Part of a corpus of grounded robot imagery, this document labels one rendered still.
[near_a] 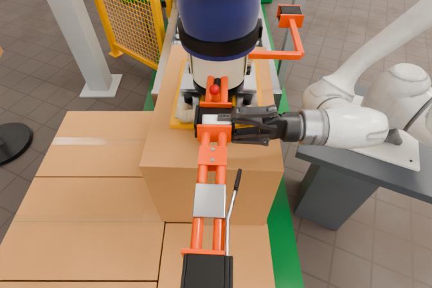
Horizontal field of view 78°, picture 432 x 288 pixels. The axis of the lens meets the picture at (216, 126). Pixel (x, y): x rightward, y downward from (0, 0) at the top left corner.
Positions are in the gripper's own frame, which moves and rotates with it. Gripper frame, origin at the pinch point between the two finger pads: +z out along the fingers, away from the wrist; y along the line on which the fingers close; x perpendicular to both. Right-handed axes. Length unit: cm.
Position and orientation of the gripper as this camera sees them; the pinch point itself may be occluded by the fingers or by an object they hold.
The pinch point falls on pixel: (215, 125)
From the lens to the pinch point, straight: 65.7
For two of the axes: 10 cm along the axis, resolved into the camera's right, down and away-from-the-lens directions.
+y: -0.1, 6.5, 7.6
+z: -10.0, -0.1, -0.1
